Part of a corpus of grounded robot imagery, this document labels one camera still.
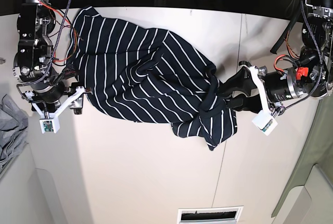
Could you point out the navy white striped t-shirt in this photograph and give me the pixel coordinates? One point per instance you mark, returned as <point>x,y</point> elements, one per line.
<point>149,75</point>

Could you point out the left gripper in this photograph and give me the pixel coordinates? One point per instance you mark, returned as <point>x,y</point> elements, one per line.
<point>292,84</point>

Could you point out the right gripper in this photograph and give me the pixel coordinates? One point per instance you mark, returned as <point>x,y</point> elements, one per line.
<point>51,91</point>

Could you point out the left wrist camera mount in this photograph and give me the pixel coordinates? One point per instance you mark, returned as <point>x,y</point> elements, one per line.
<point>264,120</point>

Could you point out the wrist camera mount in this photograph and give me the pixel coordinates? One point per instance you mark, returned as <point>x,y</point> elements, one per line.
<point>56,112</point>
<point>264,120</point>

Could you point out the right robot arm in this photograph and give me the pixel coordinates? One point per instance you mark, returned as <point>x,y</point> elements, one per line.
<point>40,73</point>

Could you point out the white vent grille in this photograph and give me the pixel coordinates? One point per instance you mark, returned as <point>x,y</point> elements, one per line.
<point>218,215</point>

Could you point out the grey folded cloth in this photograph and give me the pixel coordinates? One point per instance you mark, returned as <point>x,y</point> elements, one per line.
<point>14,130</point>

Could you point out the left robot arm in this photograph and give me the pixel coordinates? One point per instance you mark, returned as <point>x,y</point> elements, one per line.
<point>316,52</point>

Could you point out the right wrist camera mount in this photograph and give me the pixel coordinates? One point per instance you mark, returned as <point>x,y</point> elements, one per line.
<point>56,112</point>

